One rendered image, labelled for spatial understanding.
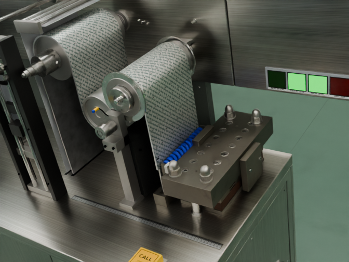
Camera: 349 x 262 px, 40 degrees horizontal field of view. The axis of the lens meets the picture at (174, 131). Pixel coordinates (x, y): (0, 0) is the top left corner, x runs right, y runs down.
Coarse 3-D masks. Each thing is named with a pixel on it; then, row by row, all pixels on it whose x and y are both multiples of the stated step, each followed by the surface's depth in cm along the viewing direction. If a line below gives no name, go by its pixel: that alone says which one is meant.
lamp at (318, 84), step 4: (312, 76) 131; (316, 76) 130; (320, 76) 130; (312, 80) 132; (316, 80) 131; (320, 80) 130; (324, 80) 130; (312, 84) 132; (316, 84) 132; (320, 84) 131; (324, 84) 130; (312, 88) 133; (316, 88) 132; (320, 88) 132; (324, 88) 131; (316, 92) 133; (320, 92) 132; (324, 92) 131
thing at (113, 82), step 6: (186, 54) 142; (114, 78) 127; (108, 84) 129; (114, 84) 128; (120, 84) 126; (126, 84) 125; (108, 90) 130; (132, 90) 125; (138, 96) 125; (138, 102) 126; (132, 108) 129; (138, 108) 127; (126, 114) 131; (132, 114) 130
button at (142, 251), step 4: (140, 248) 125; (144, 248) 125; (140, 252) 124; (144, 252) 123; (148, 252) 123; (152, 252) 123; (136, 256) 123; (140, 256) 122; (144, 256) 122; (148, 256) 122; (152, 256) 122; (156, 256) 121; (160, 256) 121; (132, 260) 121; (136, 260) 121; (140, 260) 121; (144, 260) 121; (148, 260) 121; (152, 260) 120; (156, 260) 120; (160, 260) 121
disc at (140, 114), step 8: (112, 72) 126; (104, 80) 129; (128, 80) 124; (104, 88) 131; (136, 88) 124; (104, 96) 133; (144, 104) 125; (144, 112) 127; (128, 120) 132; (136, 120) 130
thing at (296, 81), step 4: (288, 76) 135; (292, 76) 134; (296, 76) 134; (300, 76) 133; (304, 76) 132; (288, 80) 136; (292, 80) 135; (296, 80) 134; (300, 80) 134; (304, 80) 133; (288, 84) 136; (292, 84) 136; (296, 84) 135; (300, 84) 134; (304, 84) 134; (292, 88) 136; (296, 88) 136; (300, 88) 135; (304, 88) 134
